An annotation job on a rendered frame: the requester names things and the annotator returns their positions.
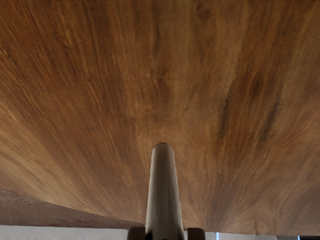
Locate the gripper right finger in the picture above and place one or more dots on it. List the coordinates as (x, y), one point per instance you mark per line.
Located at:
(196, 234)

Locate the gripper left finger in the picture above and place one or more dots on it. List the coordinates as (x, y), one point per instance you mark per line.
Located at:
(136, 234)

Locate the grey cylindrical pen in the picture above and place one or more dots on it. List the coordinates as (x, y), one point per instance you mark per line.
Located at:
(163, 190)

